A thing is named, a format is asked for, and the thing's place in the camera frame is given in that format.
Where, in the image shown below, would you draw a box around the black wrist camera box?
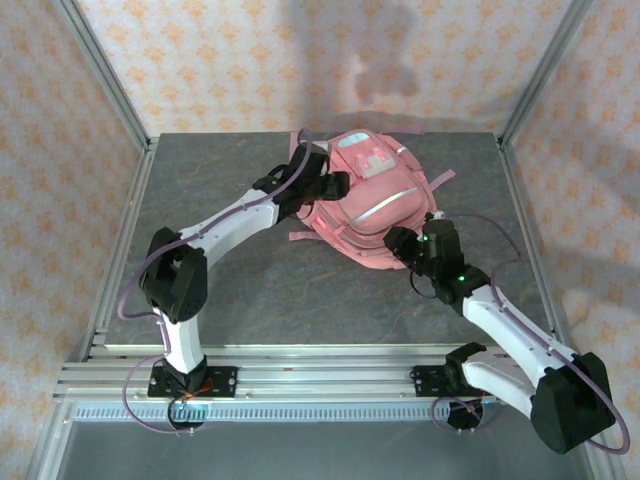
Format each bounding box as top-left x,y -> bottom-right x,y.
383,226 -> 420,262
321,171 -> 352,202

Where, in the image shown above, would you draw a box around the aluminium corner post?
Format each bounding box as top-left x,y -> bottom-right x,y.
498,0 -> 595,147
52,0 -> 153,151

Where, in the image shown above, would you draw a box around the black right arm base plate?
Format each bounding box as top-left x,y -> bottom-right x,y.
412,364 -> 503,400

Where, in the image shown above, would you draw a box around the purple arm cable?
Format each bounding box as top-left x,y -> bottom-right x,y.
430,213 -> 630,456
117,128 -> 326,437

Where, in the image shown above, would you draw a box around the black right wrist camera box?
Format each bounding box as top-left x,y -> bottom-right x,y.
383,226 -> 420,262

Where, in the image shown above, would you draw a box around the black semicircular base cover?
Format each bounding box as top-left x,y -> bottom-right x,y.
167,398 -> 209,434
446,398 -> 501,434

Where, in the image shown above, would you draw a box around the aluminium mounting rail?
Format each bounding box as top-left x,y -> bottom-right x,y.
53,342 -> 600,401

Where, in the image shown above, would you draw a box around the slotted grey cable duct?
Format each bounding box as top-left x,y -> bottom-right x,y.
73,403 -> 504,422

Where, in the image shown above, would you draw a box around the pink school backpack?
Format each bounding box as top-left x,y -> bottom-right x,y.
288,124 -> 457,272

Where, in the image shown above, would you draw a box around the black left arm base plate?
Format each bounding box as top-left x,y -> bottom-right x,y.
147,364 -> 239,400

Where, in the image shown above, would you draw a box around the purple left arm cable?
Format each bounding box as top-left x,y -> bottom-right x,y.
117,128 -> 326,437

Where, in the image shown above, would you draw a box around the aluminium side rail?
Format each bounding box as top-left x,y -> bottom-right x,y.
78,139 -> 161,361
496,137 -> 572,360

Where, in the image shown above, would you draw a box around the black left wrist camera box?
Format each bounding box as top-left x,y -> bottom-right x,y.
321,171 -> 352,202

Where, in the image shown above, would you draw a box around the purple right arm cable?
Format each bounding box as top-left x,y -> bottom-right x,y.
430,213 -> 630,456

